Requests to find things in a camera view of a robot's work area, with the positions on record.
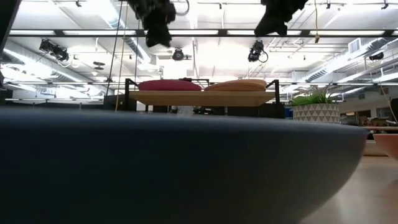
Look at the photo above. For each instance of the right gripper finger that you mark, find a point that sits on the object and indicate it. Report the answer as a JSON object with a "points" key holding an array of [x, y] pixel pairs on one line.
{"points": [[280, 28], [265, 27]]}

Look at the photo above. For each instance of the orange plate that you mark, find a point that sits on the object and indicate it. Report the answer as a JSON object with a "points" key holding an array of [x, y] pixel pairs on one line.
{"points": [[388, 144]]}

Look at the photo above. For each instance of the peach plate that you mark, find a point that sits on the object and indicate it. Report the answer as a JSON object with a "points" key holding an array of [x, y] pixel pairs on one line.
{"points": [[237, 85]]}

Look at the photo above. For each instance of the black overhead rig beam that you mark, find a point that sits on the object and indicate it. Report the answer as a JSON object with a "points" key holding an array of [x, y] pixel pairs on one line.
{"points": [[222, 32]]}

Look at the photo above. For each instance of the black ceiling spotlights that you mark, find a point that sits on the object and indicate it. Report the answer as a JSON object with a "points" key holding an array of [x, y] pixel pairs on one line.
{"points": [[54, 51]]}

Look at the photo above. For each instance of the succulent in triangle-patterned pot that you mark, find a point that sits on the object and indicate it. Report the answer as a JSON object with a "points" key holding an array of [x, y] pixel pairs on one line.
{"points": [[315, 113]]}

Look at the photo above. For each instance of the dark teal plate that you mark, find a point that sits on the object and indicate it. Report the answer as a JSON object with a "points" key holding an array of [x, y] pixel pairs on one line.
{"points": [[155, 168]]}

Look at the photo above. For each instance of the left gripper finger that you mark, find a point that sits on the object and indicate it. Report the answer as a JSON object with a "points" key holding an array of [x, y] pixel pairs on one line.
{"points": [[164, 35], [152, 35]]}

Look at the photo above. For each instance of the round black ceiling fixture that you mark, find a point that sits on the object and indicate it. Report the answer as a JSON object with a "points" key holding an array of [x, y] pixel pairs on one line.
{"points": [[178, 54]]}

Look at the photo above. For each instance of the wooden shelf with black frame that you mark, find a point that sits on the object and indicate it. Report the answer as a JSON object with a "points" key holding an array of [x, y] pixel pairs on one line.
{"points": [[202, 99]]}

